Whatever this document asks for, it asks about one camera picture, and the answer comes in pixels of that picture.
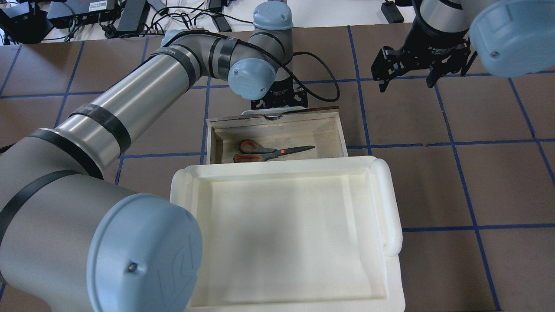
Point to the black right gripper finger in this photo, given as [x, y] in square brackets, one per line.
[432, 77]
[383, 84]

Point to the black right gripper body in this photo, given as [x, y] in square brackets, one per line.
[427, 38]

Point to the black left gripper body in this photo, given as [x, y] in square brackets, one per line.
[279, 88]

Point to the white drawer handle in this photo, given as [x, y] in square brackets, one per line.
[273, 113]

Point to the wooden drawer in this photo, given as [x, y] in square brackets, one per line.
[318, 127]

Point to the grey orange handled scissors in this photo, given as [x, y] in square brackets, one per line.
[252, 151]

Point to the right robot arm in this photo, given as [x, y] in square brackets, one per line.
[511, 37]

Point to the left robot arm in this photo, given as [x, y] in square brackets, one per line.
[82, 244]

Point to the black power adapter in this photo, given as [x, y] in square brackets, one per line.
[391, 12]

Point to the black flat power brick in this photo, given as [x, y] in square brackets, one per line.
[133, 17]

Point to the black electronics box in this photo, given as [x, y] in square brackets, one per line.
[63, 15]

